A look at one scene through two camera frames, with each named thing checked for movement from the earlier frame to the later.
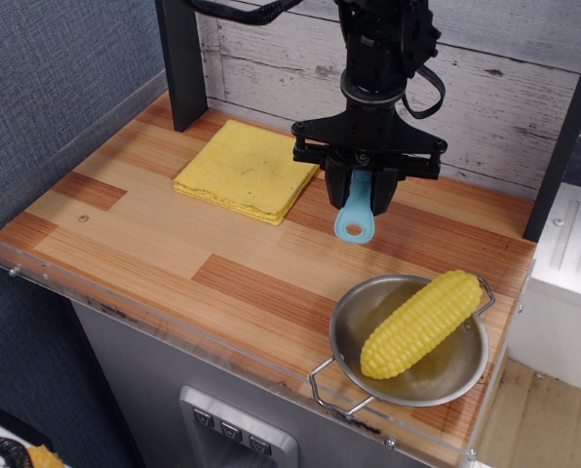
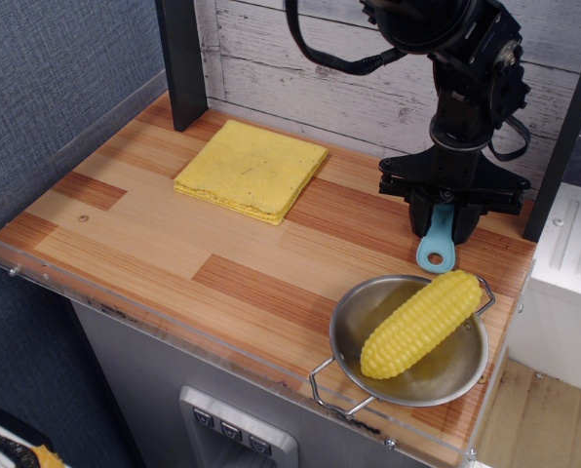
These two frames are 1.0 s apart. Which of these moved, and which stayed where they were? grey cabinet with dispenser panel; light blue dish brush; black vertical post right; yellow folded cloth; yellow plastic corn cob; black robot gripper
Moved: black robot gripper; light blue dish brush
Stayed: black vertical post right; yellow plastic corn cob; grey cabinet with dispenser panel; yellow folded cloth
